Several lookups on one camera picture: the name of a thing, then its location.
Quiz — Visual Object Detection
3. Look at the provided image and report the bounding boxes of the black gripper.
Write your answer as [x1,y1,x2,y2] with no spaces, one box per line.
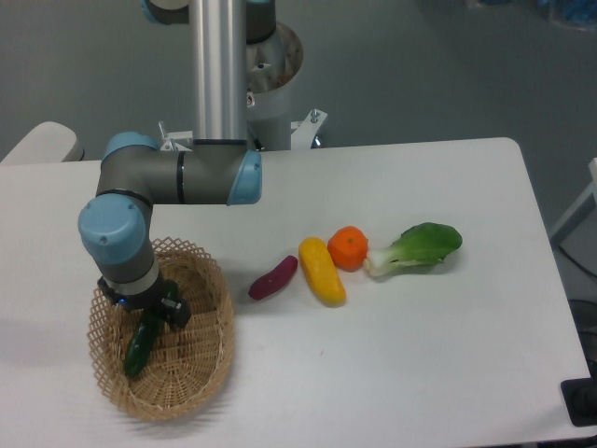
[97,275,190,329]

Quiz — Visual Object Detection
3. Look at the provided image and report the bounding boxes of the dark green cucumber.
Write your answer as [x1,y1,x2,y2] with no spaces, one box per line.
[124,306,176,378]

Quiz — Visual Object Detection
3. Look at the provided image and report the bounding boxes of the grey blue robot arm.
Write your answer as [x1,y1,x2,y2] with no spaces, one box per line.
[78,1,276,328]

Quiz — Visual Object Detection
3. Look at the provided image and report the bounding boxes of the woven wicker basket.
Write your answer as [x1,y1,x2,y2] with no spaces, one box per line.
[88,237,234,421]

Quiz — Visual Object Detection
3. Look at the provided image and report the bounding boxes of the purple sweet potato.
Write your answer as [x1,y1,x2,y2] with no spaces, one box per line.
[248,255,299,301]

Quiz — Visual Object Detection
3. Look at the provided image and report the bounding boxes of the orange tangerine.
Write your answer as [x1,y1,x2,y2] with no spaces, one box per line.
[327,226,368,272]

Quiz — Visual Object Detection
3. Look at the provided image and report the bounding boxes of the green bok choy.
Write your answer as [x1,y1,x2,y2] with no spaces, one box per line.
[363,222,463,277]

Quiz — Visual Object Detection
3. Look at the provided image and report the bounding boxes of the black device at edge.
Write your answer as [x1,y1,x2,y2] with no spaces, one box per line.
[561,378,596,427]

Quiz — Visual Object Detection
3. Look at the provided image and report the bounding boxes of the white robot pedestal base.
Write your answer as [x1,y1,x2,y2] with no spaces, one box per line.
[162,10,327,151]

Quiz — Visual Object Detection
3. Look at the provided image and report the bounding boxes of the white furniture frame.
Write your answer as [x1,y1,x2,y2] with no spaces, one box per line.
[548,159,596,247]

